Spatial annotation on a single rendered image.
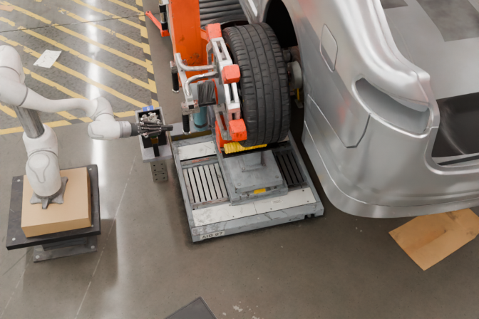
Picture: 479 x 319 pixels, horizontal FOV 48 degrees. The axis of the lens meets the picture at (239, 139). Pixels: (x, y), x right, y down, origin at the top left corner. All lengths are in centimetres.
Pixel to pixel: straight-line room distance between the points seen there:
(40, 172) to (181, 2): 120
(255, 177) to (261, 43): 95
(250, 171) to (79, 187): 102
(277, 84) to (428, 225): 144
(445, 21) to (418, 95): 142
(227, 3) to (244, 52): 208
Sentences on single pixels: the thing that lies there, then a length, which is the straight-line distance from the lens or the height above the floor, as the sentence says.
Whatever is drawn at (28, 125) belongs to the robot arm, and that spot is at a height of 81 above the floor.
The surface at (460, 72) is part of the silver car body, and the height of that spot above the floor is 94.
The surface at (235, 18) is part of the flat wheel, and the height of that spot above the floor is 50.
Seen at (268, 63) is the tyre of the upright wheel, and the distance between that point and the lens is 271.
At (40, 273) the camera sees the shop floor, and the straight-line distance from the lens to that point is 344.
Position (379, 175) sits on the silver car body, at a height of 114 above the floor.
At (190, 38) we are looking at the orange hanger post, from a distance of 329.
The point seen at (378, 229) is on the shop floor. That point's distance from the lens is 351.
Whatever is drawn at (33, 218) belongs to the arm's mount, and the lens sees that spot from 316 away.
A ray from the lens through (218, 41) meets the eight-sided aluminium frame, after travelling 287.
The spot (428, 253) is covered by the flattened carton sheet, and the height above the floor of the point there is 1.
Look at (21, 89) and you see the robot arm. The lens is 268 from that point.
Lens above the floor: 282
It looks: 47 degrees down
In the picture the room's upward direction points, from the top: straight up
